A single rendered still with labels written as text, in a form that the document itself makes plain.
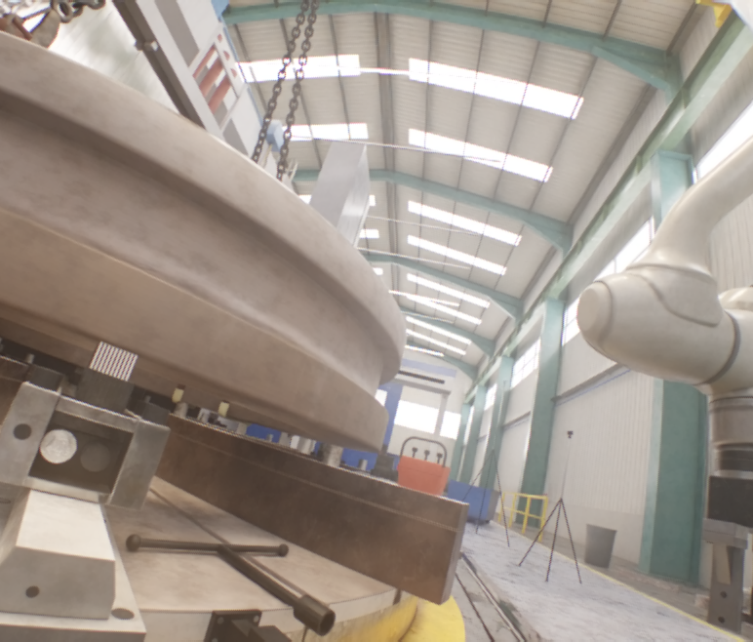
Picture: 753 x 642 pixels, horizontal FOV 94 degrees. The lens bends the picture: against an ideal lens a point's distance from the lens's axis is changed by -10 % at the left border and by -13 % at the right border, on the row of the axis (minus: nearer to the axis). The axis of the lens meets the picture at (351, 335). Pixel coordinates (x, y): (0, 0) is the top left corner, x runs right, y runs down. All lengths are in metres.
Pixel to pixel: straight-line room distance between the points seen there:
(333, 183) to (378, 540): 6.46
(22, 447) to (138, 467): 0.26
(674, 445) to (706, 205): 10.14
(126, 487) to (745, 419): 1.15
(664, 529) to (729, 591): 9.89
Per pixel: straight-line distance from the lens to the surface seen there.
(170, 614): 1.06
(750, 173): 0.65
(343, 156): 7.85
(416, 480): 1.70
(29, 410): 1.07
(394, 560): 1.72
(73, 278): 1.46
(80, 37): 4.66
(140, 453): 1.10
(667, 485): 10.49
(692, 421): 11.00
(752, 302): 0.65
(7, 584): 0.81
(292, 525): 1.95
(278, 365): 1.65
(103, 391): 1.13
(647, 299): 0.51
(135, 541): 1.32
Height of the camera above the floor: 0.73
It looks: 17 degrees up
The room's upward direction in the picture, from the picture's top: 16 degrees clockwise
